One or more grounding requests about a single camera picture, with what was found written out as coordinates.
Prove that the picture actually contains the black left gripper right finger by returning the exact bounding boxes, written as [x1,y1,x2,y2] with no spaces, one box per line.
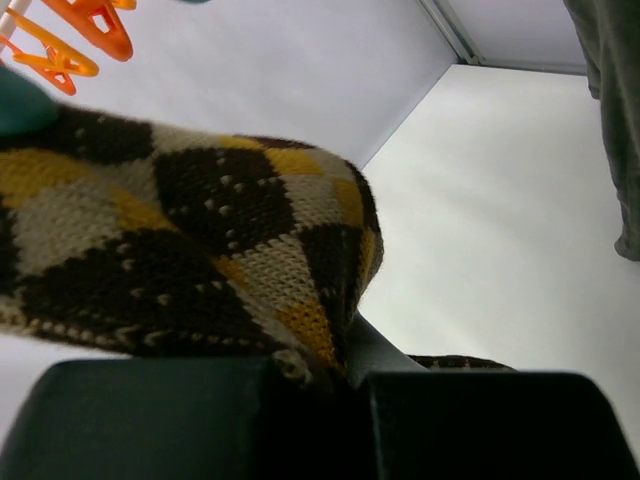
[348,315,639,479]

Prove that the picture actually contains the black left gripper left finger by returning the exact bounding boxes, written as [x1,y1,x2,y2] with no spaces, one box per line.
[1,357,349,479]

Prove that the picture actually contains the orange brown argyle sock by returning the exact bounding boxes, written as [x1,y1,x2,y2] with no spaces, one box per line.
[0,104,516,389]

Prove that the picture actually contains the orange plastic clothes peg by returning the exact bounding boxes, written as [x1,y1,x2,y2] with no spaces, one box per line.
[43,0,137,62]

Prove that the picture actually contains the dark green drawstring shorts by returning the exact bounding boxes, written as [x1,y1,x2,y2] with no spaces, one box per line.
[564,0,639,262]

